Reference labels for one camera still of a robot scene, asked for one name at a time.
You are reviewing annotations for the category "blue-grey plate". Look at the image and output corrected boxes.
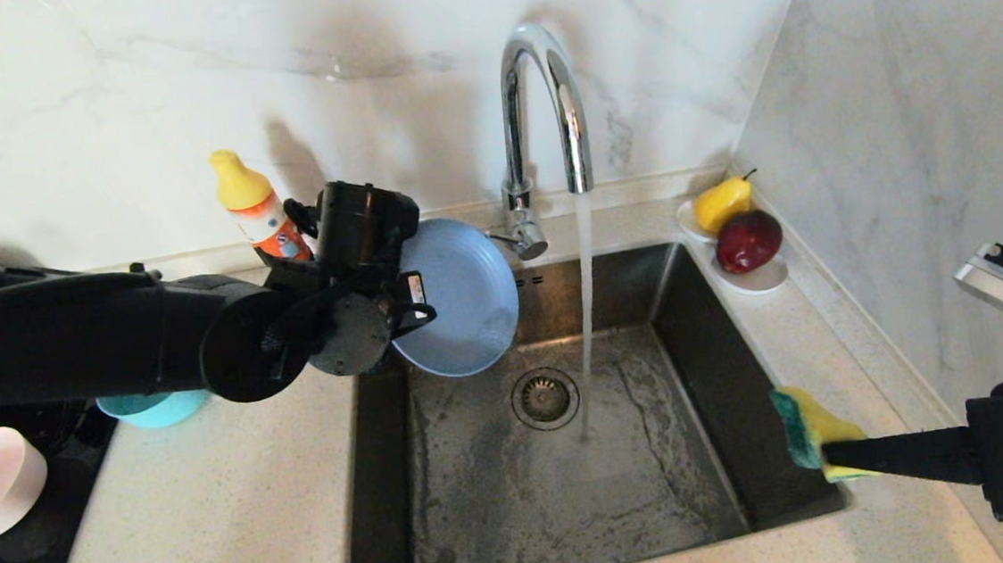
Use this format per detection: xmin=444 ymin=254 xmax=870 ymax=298
xmin=380 ymin=212 xmax=526 ymax=384

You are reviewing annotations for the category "yellow sponge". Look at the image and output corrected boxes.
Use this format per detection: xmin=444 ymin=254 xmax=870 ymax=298
xmin=767 ymin=379 xmax=882 ymax=488

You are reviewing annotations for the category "chrome gooseneck faucet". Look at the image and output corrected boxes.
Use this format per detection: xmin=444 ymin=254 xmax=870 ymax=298
xmin=470 ymin=20 xmax=601 ymax=264

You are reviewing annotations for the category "orange yellow-capped detergent bottle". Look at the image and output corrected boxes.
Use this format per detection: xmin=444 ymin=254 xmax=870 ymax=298
xmin=208 ymin=143 xmax=319 ymax=270

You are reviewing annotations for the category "teal bowl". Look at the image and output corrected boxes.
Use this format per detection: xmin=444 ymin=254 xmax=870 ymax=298
xmin=96 ymin=386 xmax=215 ymax=434

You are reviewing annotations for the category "stainless steel sink basin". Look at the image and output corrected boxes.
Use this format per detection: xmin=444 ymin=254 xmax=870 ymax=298
xmin=319 ymin=230 xmax=852 ymax=563

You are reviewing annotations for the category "round metal drain strainer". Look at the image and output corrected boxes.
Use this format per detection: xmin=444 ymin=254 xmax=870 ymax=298
xmin=509 ymin=365 xmax=583 ymax=434

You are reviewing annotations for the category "small white dish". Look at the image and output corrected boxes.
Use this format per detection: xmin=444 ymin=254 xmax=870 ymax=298
xmin=674 ymin=197 xmax=720 ymax=244
xmin=712 ymin=244 xmax=791 ymax=298

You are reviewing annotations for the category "dark red apple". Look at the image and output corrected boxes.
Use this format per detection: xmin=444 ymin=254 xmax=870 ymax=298
xmin=713 ymin=208 xmax=786 ymax=276

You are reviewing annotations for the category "yellow pear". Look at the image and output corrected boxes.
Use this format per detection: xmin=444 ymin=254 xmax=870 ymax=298
xmin=692 ymin=169 xmax=761 ymax=236

